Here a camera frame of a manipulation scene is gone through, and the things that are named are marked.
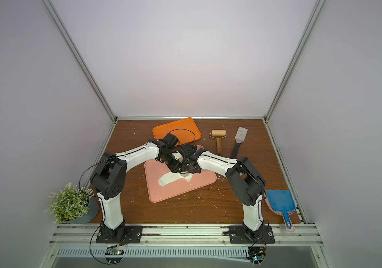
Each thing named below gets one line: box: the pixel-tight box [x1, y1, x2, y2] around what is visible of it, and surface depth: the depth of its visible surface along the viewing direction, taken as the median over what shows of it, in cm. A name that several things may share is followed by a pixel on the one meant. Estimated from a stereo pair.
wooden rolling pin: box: [209, 129, 227, 155], surface depth 112 cm
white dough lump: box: [158, 170, 194, 187], surface depth 92 cm
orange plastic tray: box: [152, 117, 202, 146], surface depth 116 cm
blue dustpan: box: [264, 189, 296, 233], surface depth 79 cm
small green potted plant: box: [44, 182, 99, 224], surface depth 69 cm
